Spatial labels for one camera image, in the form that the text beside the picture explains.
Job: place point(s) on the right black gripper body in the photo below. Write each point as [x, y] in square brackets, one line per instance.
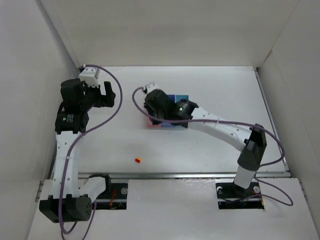
[155, 113]

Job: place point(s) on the red yellow orange lego stack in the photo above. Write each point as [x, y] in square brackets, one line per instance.
[138, 160]

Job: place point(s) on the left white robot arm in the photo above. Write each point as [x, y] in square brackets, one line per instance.
[67, 202]

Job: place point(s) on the dark blue container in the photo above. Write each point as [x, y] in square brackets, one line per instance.
[166, 124]

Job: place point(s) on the light blue container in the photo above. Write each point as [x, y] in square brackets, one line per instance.
[182, 97]

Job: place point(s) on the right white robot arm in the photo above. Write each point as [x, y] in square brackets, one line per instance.
[250, 141]

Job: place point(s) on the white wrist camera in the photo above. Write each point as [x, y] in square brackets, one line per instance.
[151, 87]
[89, 75]

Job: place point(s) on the pink container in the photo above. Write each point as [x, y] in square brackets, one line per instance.
[151, 125]

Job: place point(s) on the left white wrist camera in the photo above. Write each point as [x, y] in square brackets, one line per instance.
[89, 75]

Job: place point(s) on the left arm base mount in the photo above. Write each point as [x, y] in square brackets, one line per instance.
[112, 192]

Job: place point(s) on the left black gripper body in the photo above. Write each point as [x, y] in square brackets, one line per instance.
[99, 95]

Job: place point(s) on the metal front rail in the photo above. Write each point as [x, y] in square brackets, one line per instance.
[192, 175]

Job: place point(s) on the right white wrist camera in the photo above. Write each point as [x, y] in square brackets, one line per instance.
[151, 87]

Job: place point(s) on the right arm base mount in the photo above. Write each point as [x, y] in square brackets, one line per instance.
[233, 197]

